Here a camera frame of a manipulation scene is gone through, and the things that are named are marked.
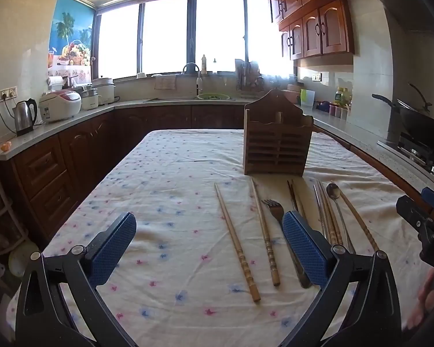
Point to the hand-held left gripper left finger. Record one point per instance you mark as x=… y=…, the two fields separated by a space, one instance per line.
x=112 y=251

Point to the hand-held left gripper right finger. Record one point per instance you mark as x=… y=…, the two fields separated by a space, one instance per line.
x=305 y=249

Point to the carved bamboo chopstick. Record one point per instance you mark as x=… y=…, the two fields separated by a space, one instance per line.
x=266 y=231
x=237 y=242

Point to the metal fork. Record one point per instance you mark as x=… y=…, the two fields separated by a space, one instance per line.
x=273 y=209

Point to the long bamboo chopstick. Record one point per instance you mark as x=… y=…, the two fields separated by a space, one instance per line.
x=358 y=220
x=335 y=226

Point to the metal spoon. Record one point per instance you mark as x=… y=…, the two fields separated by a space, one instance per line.
x=333 y=190

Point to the wooden utensil holder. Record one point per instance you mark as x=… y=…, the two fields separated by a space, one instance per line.
x=275 y=148

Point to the person's right hand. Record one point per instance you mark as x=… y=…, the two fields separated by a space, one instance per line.
x=423 y=298

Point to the gas stove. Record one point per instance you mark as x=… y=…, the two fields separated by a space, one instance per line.
x=416 y=151

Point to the black wok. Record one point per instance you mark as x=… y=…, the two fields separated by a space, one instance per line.
x=417 y=117

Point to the wooden base cabinets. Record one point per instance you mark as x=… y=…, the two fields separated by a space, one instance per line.
x=58 y=166

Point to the white storage rack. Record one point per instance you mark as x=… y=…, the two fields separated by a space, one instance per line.
x=0 y=206

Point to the spice jars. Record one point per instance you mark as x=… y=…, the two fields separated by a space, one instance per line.
x=338 y=111

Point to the pale wooden spatula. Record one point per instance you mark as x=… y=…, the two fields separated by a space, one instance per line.
x=279 y=117

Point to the blue container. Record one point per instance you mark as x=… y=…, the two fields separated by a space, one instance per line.
x=323 y=106

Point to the small orange object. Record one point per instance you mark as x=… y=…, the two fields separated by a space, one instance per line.
x=5 y=146

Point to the white green pitcher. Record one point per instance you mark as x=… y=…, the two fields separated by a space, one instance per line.
x=307 y=98

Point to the small white steamer pot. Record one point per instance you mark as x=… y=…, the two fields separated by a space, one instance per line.
x=88 y=98

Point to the white rice cooker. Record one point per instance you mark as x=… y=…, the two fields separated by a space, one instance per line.
x=59 y=104

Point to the steel electric kettle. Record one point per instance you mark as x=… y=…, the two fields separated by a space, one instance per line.
x=24 y=117

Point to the white electric pot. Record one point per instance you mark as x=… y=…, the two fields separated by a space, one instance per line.
x=103 y=88

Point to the hanging dish cloth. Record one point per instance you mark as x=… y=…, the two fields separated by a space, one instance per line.
x=165 y=82

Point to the paper towel roll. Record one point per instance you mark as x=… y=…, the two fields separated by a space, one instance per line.
x=56 y=82

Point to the green wash basin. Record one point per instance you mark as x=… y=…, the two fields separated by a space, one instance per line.
x=212 y=96

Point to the metal dish rack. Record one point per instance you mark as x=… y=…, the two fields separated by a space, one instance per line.
x=249 y=76

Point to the chrome sink faucet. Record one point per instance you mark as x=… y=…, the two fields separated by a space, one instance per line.
x=193 y=76

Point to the slim white bottle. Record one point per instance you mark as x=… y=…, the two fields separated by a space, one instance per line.
x=203 y=63

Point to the large kitchen window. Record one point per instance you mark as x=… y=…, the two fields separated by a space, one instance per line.
x=195 y=32

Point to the single wall socket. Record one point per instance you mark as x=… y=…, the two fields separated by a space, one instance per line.
x=316 y=77

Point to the row of wall sockets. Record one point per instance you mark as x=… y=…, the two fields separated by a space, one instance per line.
x=3 y=94

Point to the beach fruit wall poster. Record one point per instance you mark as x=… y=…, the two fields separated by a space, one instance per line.
x=71 y=39

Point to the wooden wall cabinets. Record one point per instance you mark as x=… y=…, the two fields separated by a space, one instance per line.
x=307 y=18

